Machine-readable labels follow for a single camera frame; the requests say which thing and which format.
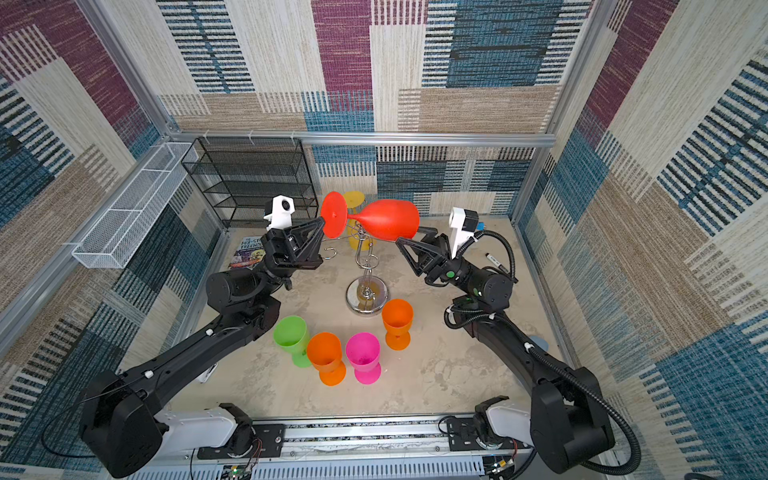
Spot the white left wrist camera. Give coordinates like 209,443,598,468
264,195,295,230

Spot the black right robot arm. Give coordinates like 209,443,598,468
396,228,642,476

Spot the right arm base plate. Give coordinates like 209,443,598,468
437,415,515,452

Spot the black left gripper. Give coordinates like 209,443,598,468
249,227,320,307

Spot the white stapler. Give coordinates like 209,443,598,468
197,364,217,384

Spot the pink plastic wine glass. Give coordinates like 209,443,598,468
346,332,382,385

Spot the treehouse paperback book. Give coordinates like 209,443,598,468
229,236,266,269

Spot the orange wine glass front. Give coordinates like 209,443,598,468
381,299,414,351

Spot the orange wine glass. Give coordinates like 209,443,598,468
306,332,346,386
381,299,414,351

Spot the yellow plastic wine glass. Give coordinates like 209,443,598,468
342,191,375,252

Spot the red plastic wine glass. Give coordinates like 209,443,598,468
320,192,420,241

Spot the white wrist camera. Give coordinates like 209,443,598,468
449,207,479,258
264,195,295,230

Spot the black mesh shelf rack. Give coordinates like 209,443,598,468
181,137,319,229

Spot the green plastic wine glass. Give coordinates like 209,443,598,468
273,316,311,368

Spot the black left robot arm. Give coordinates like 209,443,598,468
79,218,325,478

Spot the chrome wine glass rack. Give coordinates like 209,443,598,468
338,223,390,316

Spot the aluminium mounting rail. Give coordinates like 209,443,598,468
133,412,557,479

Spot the blue grey sponge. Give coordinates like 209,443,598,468
529,335,549,352

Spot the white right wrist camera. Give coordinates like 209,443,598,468
449,207,479,258

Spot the white wire mesh basket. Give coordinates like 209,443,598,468
72,142,197,269

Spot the black marker pen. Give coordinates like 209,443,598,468
485,253,514,279

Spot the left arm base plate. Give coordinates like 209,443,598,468
196,424,286,460

